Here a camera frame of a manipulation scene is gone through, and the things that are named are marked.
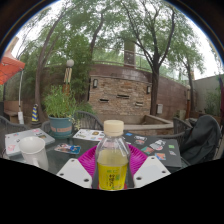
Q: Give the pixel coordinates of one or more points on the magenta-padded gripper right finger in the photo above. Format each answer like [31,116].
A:
[151,170]

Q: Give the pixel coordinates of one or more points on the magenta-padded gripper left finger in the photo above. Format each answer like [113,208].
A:
[74,171]

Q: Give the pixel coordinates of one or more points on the clear bottle with yellow label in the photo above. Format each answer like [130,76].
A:
[112,160]

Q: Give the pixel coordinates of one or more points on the black laptop with stickers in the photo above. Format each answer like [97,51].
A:
[160,150]

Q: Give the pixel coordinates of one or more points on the colourful sticker sheet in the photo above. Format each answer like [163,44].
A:
[68,148]

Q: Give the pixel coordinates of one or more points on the white sticker sheet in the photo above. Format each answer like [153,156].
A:
[89,134]

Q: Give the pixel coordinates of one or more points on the white mug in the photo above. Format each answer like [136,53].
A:
[31,150]

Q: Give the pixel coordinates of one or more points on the black jacket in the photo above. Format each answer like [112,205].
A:
[200,140]

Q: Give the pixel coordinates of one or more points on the silver laptop with stickers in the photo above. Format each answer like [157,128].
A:
[16,140]

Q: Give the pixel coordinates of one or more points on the green plant in teal pot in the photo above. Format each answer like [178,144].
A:
[60,105]

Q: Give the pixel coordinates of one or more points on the blue yellow striped cone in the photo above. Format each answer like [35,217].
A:
[35,115]

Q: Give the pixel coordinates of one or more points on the wooden bench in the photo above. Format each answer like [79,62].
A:
[10,108]

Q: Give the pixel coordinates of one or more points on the orange canopy tent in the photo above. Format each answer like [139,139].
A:
[10,68]

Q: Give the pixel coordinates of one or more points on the wooden lamp post with globe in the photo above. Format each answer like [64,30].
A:
[68,76]

